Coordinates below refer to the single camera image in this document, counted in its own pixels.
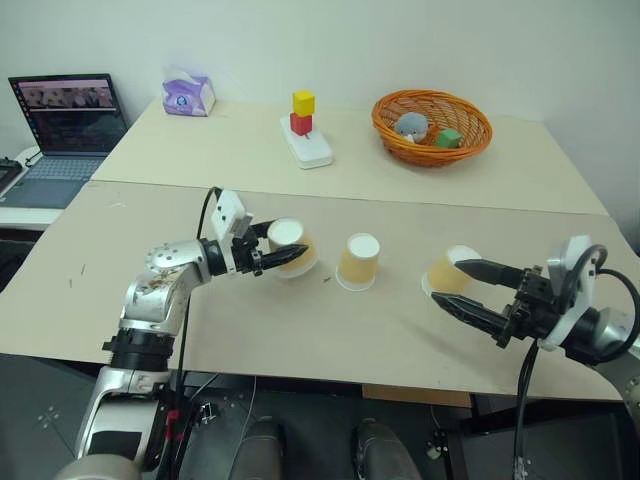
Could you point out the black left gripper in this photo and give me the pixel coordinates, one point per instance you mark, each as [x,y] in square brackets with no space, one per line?
[247,255]

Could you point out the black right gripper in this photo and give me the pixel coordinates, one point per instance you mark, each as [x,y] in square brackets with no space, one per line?
[537,305]

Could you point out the tan paper cup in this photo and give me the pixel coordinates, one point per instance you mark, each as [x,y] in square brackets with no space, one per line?
[287,232]
[447,277]
[357,265]

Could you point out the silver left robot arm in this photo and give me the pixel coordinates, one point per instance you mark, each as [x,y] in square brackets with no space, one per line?
[150,295]

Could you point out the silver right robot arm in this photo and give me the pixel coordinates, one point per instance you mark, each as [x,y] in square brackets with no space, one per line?
[615,330]

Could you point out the white rectangular tray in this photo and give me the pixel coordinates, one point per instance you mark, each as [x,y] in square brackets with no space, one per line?
[312,150]

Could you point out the red cube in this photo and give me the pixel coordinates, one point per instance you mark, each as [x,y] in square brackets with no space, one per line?
[300,124]

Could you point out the brown board under table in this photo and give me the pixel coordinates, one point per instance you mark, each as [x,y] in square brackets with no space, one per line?
[415,396]

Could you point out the yellow cube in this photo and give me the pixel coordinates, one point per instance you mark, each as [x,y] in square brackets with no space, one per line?
[303,102]

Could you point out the orange wicker basket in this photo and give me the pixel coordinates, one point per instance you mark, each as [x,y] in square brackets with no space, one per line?
[430,157]

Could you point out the green cube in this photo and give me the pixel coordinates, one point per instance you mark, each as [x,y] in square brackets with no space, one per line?
[447,139]

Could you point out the purple tissue box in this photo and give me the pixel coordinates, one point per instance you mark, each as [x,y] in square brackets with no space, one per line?
[187,97]

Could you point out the grey plush toy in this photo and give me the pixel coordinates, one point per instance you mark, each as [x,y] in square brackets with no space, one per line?
[412,126]

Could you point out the dark rounded shape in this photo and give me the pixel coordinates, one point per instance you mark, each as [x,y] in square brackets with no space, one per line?
[385,450]
[260,450]

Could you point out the grey open laptop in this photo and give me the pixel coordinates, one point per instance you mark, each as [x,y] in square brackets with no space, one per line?
[70,130]

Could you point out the black device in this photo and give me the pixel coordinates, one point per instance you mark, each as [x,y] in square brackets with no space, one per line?
[7,175]

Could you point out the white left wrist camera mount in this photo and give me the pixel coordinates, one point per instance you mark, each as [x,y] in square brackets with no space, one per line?
[227,212]

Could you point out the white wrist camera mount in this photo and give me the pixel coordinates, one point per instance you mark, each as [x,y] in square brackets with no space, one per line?
[227,212]
[564,260]

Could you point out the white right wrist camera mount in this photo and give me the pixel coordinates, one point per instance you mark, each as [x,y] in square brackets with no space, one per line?
[564,260]

